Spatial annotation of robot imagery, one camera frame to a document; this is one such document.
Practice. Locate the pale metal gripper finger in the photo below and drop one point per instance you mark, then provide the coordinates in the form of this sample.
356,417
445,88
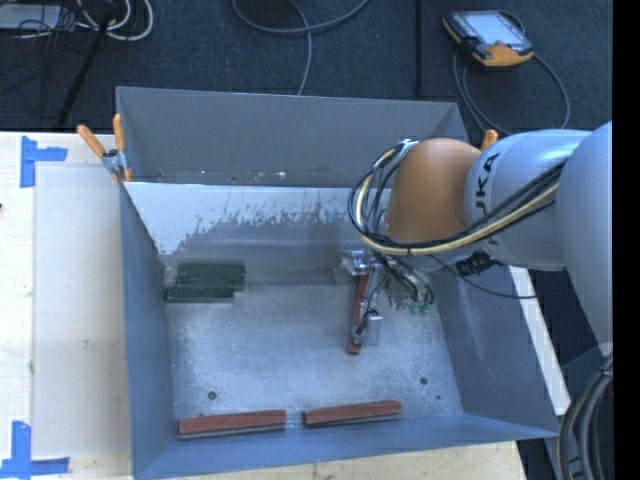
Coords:
359,262
372,328

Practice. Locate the red-brown flat block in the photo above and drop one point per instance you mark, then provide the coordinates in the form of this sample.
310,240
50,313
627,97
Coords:
350,413
359,298
232,423

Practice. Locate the grey metal bin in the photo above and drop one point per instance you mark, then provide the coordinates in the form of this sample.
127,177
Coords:
280,348

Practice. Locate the dark green flat block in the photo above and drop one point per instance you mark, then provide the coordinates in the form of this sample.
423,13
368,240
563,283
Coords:
210,273

